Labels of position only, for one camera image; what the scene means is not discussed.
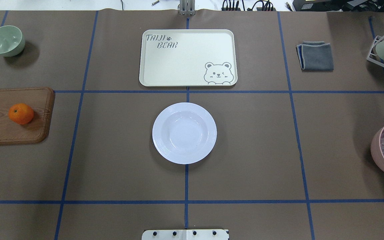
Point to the aluminium frame post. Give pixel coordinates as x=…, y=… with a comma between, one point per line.
x=186, y=8

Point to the orange fruit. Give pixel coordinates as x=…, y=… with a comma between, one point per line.
x=21, y=113

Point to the folded grey cloth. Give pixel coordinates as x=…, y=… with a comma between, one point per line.
x=315, y=56

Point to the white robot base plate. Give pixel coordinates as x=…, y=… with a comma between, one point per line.
x=186, y=234

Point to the cream bear tray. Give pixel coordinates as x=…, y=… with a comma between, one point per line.
x=188, y=57

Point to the green bowl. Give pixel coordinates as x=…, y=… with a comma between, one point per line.
x=12, y=41

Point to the wooden cutting board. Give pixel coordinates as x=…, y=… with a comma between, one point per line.
x=41, y=100

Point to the white round plate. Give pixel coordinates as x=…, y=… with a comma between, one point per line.
x=184, y=133

